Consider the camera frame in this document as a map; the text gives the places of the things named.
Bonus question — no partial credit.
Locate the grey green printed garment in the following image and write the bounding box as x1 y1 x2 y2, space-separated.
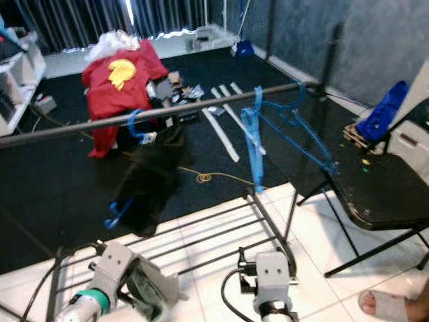
126 258 180 321

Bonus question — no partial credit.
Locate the black garment with white band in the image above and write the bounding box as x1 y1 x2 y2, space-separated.
115 121 188 237

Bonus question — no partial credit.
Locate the person in blue shorts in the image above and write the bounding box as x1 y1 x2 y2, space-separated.
359 268 429 322

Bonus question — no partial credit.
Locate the black electronic device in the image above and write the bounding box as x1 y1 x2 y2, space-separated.
164 101 202 125

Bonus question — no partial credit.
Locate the small wooden pallet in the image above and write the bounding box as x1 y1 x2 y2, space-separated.
342 124 376 150

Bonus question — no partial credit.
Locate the crumpled silver foil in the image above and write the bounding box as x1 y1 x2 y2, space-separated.
180 84 203 101

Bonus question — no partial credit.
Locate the white drawer cabinet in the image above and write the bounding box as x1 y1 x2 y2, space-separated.
385 57 429 183

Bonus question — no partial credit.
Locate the red cloth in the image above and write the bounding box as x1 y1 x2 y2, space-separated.
80 39 170 160

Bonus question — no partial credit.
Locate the small blue bag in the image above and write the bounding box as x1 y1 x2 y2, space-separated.
235 39 257 57

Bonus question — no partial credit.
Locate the yellow cloth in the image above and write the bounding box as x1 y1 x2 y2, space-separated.
107 58 138 91

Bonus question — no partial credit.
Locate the grey power adapter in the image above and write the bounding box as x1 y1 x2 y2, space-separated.
34 94 59 115

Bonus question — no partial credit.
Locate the white shelf unit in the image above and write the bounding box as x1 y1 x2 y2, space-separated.
0 27 48 135

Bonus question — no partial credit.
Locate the white plastic bag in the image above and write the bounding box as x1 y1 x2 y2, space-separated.
90 29 143 62

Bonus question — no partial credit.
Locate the dark striped curtain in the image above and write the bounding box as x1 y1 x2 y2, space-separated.
13 0 215 51

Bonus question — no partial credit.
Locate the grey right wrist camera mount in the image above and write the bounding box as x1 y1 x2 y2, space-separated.
253 252 292 308

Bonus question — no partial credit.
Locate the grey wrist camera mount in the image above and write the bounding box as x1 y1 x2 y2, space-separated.
253 252 292 308
90 241 136 299

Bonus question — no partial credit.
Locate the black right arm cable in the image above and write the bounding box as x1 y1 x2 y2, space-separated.
220 247 259 322

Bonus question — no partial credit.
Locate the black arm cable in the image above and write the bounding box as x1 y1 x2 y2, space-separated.
220 247 259 322
19 243 108 322

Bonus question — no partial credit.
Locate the yellow cable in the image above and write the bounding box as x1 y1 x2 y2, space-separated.
178 164 255 189

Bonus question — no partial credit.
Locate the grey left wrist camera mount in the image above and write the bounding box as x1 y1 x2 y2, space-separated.
90 241 136 299

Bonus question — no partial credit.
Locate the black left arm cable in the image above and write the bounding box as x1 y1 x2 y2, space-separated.
19 243 108 322

